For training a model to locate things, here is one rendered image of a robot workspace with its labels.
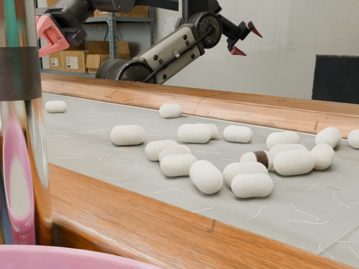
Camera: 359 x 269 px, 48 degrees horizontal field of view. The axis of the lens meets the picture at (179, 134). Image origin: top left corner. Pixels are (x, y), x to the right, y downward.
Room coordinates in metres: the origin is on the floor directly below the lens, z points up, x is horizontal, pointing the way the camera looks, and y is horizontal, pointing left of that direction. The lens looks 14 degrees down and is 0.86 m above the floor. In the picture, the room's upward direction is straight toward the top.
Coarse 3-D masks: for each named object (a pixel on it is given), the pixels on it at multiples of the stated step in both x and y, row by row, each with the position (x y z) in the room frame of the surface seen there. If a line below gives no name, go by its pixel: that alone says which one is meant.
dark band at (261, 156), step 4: (256, 152) 0.33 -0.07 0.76; (260, 152) 0.33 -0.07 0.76; (264, 152) 0.33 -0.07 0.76; (256, 156) 0.32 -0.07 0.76; (260, 156) 0.33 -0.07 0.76; (264, 156) 0.33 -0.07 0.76; (260, 160) 0.32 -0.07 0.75; (264, 160) 0.32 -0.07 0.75; (264, 164) 0.32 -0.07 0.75; (268, 164) 0.32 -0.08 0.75
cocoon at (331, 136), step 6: (318, 132) 0.40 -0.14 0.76; (324, 132) 0.40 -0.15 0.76; (330, 132) 0.40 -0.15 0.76; (336, 132) 0.40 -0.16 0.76; (318, 138) 0.40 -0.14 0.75; (324, 138) 0.39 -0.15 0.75; (330, 138) 0.39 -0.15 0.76; (336, 138) 0.39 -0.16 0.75; (330, 144) 0.39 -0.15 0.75; (336, 144) 0.40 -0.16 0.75
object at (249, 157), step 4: (248, 152) 0.33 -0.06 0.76; (252, 152) 0.33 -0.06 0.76; (268, 152) 0.33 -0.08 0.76; (244, 156) 0.33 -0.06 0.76; (248, 156) 0.32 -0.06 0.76; (252, 156) 0.32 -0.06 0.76; (268, 156) 0.33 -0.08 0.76; (272, 156) 0.33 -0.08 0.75; (240, 160) 0.33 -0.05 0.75; (244, 160) 0.32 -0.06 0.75; (248, 160) 0.32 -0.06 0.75; (252, 160) 0.32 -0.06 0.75; (256, 160) 0.32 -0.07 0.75; (268, 160) 0.33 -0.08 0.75; (272, 160) 0.33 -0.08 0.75; (272, 164) 0.33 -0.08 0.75; (268, 168) 0.33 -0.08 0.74
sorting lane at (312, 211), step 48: (48, 96) 0.78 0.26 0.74; (48, 144) 0.42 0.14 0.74; (96, 144) 0.42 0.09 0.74; (144, 144) 0.42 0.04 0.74; (192, 144) 0.42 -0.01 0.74; (240, 144) 0.42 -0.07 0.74; (144, 192) 0.28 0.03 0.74; (192, 192) 0.28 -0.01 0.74; (288, 192) 0.28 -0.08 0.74; (336, 192) 0.28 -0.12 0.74; (288, 240) 0.21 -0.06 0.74; (336, 240) 0.21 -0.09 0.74
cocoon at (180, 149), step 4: (168, 148) 0.34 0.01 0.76; (172, 148) 0.34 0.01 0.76; (176, 148) 0.34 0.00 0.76; (180, 148) 0.35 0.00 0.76; (184, 148) 0.35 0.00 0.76; (188, 148) 0.35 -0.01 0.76; (160, 152) 0.34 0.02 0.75; (164, 152) 0.34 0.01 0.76; (168, 152) 0.34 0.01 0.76; (172, 152) 0.34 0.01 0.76; (176, 152) 0.34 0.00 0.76; (180, 152) 0.34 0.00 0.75; (184, 152) 0.34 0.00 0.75; (188, 152) 0.35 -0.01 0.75; (160, 156) 0.34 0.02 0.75; (164, 156) 0.34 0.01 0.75; (160, 160) 0.34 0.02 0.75
